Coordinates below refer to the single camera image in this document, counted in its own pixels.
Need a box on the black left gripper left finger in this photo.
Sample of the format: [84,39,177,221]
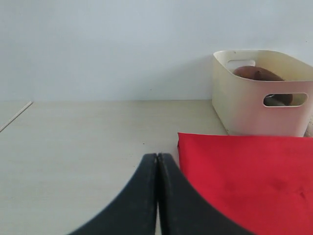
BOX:
[71,153,158,235]

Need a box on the cream plastic bin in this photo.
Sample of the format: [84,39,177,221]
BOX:
[212,50,313,137]

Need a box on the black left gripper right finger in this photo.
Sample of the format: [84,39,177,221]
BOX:
[157,153,252,235]

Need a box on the brown wooden plate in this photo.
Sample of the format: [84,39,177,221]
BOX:
[233,66,293,106]

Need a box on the white perforated plastic basket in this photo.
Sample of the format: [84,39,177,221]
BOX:
[304,117,313,138]

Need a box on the red scalloped table cloth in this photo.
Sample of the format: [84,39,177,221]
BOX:
[178,133,313,235]

